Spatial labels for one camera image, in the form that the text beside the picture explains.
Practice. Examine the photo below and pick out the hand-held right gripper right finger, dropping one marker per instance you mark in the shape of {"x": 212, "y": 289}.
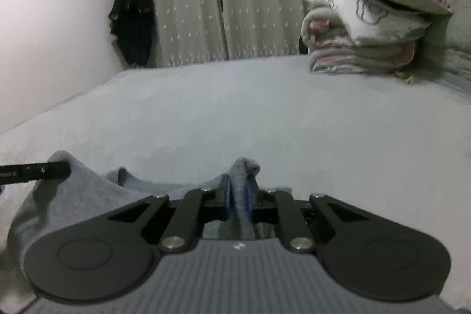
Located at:
{"x": 254, "y": 205}

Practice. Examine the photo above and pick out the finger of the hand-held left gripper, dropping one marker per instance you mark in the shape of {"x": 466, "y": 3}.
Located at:
{"x": 48, "y": 171}

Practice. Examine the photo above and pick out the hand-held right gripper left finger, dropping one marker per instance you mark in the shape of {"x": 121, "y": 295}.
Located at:
{"x": 226, "y": 201}

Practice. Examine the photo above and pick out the grey knit sweater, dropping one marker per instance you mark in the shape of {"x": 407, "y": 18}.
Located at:
{"x": 73, "y": 192}

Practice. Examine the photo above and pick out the black bundle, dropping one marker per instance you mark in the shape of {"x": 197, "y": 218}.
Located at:
{"x": 302, "y": 48}

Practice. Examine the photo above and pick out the dark hanging garment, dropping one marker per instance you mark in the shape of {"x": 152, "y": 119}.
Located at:
{"x": 134, "y": 23}

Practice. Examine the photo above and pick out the folded pink white quilt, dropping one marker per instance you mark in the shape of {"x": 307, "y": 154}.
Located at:
{"x": 353, "y": 56}

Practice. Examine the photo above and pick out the white printed pillow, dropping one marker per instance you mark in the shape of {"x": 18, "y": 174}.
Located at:
{"x": 379, "y": 23}

